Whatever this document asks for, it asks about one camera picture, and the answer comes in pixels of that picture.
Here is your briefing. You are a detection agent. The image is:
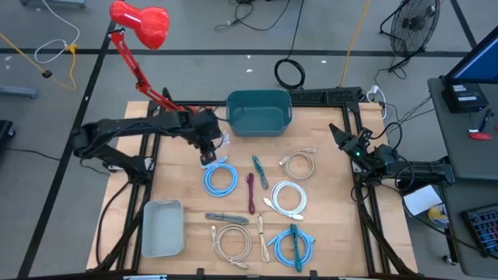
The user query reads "light blue cable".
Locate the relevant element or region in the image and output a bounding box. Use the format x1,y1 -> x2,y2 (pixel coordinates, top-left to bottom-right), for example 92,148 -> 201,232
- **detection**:
201,155 -> 240,198
266,227 -> 316,268

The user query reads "white paper sheet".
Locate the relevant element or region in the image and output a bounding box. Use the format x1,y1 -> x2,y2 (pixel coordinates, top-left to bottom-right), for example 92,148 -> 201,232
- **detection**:
402,184 -> 444,217

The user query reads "yellow blue round item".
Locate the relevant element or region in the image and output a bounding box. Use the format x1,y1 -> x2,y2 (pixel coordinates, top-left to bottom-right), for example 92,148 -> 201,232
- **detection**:
427,204 -> 451,226

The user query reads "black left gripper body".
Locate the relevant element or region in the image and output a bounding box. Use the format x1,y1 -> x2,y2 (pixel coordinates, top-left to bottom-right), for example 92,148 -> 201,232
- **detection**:
189,108 -> 223,156

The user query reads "grey plastic tray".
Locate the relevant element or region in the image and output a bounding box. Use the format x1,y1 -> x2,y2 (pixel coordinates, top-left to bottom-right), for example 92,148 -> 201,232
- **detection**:
140,199 -> 186,259

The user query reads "grey metal bar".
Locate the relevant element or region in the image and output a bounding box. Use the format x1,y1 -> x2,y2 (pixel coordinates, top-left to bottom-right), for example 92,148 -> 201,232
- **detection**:
0,84 -> 39,100

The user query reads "computer monitor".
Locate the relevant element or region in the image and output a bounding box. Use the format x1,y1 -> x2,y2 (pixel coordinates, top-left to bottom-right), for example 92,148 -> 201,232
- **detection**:
443,25 -> 498,85

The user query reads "black box device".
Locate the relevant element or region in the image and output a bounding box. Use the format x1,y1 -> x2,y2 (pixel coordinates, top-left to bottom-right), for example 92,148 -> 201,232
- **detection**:
441,82 -> 490,114

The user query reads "yellow extension cord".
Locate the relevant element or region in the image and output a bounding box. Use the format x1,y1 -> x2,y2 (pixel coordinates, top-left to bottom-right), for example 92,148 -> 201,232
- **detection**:
0,30 -> 79,91

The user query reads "black-white braided cable bundle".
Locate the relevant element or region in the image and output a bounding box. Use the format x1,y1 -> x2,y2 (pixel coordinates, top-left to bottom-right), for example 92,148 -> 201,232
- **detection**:
205,212 -> 250,226

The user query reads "teal plastic bin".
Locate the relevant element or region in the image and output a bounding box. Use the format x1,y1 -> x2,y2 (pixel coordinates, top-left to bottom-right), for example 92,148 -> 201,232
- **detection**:
226,89 -> 293,138

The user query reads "beige cable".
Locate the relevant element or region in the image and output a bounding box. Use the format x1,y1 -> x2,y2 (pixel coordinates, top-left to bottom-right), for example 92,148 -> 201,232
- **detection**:
211,223 -> 253,270
279,147 -> 318,182

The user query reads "black power strip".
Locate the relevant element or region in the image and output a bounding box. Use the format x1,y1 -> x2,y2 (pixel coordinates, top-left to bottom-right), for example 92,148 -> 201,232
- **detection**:
289,86 -> 365,105

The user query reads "teal braided cable bundle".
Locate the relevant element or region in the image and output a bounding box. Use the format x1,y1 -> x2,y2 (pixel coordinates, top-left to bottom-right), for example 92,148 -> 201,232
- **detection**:
289,223 -> 304,273
251,155 -> 270,191

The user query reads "red desk lamp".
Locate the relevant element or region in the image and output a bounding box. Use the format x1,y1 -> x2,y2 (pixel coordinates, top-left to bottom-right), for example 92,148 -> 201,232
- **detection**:
108,0 -> 199,116

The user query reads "cream cable bundle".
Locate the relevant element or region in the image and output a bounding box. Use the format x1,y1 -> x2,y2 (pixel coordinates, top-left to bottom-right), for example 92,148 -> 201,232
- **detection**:
255,213 -> 271,264

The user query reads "black floor fan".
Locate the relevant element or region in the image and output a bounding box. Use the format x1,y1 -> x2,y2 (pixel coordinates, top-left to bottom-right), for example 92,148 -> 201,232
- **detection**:
379,0 -> 442,73

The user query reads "white power adapter cable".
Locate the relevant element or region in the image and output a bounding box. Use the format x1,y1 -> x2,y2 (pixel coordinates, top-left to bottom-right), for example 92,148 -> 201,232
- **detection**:
365,84 -> 389,120

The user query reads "black coiled floor cable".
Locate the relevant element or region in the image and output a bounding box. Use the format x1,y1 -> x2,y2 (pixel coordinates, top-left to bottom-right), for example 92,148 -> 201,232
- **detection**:
274,0 -> 307,91

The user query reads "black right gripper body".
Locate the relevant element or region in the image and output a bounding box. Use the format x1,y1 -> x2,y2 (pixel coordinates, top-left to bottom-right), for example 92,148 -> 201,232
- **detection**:
340,134 -> 377,168

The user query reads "grey desk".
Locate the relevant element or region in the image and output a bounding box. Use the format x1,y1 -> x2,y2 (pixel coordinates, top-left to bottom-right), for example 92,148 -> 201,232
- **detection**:
426,77 -> 498,268

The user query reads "white floor cable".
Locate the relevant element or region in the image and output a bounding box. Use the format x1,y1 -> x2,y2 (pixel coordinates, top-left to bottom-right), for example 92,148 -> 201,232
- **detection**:
33,0 -> 81,65

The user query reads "dark pen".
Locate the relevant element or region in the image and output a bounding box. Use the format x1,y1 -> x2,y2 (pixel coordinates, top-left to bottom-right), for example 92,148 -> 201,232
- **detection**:
479,108 -> 492,133

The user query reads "yellow power cord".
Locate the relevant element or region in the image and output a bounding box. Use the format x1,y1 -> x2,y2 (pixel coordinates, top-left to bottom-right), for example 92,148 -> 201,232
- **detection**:
338,0 -> 373,89

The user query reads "colourful backlit keyboard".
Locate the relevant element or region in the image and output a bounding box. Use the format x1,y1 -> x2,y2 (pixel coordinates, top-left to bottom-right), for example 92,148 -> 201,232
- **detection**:
461,204 -> 498,257

